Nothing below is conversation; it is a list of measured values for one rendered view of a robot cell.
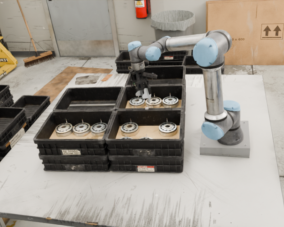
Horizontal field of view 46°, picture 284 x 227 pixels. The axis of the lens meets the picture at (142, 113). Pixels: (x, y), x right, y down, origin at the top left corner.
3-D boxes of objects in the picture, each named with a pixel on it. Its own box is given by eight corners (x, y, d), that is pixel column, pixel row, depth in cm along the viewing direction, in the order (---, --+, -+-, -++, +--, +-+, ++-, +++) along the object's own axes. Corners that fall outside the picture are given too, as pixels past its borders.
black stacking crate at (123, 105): (185, 100, 222) (184, 85, 216) (184, 125, 197) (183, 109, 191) (126, 101, 228) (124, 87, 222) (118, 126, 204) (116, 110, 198)
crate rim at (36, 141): (116, 113, 198) (115, 109, 197) (104, 144, 173) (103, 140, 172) (52, 114, 205) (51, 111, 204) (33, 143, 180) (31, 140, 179)
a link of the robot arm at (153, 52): (163, 42, 180) (148, 41, 188) (151, 49, 174) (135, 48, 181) (166, 56, 184) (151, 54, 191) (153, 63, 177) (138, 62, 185)
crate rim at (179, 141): (183, 112, 192) (183, 108, 191) (182, 144, 167) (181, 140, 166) (116, 113, 198) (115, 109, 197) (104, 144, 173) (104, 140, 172)
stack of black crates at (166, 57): (190, 76, 399) (189, 39, 375) (187, 90, 372) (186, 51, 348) (155, 76, 409) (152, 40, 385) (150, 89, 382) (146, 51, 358)
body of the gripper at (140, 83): (131, 89, 198) (127, 70, 193) (143, 84, 202) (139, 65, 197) (139, 92, 192) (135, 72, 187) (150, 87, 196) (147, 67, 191)
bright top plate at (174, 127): (176, 121, 193) (176, 121, 193) (177, 132, 185) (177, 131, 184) (158, 123, 194) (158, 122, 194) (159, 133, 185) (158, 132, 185)
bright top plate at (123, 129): (139, 122, 196) (139, 121, 196) (136, 133, 188) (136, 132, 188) (122, 122, 198) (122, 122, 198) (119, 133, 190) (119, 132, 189)
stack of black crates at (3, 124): (10, 147, 311) (-6, 106, 287) (39, 149, 304) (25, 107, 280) (-16, 177, 278) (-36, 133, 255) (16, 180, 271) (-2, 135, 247)
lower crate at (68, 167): (120, 140, 209) (117, 124, 203) (110, 173, 184) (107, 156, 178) (60, 140, 216) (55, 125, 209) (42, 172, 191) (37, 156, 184)
